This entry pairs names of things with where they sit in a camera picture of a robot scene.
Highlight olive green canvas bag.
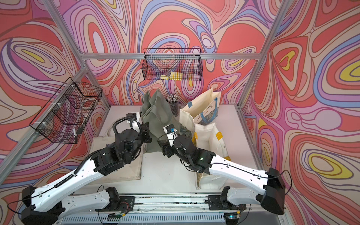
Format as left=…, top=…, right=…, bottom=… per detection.
left=140, top=90, right=181, bottom=153

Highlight cream canvas tote bag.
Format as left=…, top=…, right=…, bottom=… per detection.
left=90, top=116, right=143, bottom=176

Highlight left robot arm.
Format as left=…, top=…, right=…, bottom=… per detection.
left=19, top=113, right=152, bottom=225

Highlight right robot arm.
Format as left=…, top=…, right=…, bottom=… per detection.
left=158, top=124, right=287, bottom=215

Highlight black cup of sticks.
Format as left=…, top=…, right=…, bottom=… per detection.
left=167, top=94, right=180, bottom=117

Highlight yellow sticky notes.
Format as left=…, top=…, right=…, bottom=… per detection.
left=160, top=71, right=183, bottom=81

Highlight white yellow-handled bag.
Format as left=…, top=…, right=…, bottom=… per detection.
left=192, top=122, right=231, bottom=189

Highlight cream blue-handled tote bag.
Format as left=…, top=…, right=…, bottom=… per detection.
left=179, top=88, right=221, bottom=132

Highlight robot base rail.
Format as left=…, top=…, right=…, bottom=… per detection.
left=56, top=193, right=291, bottom=225

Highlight black wire basket back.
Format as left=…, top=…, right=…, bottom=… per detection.
left=142, top=47, right=203, bottom=81

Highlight black wire basket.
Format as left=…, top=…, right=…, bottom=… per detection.
left=142, top=47, right=203, bottom=81
left=29, top=78, right=103, bottom=144

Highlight aluminium frame crossbar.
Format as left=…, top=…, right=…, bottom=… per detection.
left=80, top=53, right=261, bottom=60

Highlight black wire basket left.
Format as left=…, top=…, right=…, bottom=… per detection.
left=29, top=78, right=103, bottom=144

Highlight aluminium frame post left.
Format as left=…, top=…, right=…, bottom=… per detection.
left=42, top=0, right=112, bottom=109

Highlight aluminium frame post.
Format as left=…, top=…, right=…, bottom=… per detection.
left=237, top=0, right=293, bottom=109
left=42, top=0, right=112, bottom=109

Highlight aluminium frame post right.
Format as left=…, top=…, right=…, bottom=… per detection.
left=237, top=0, right=293, bottom=109

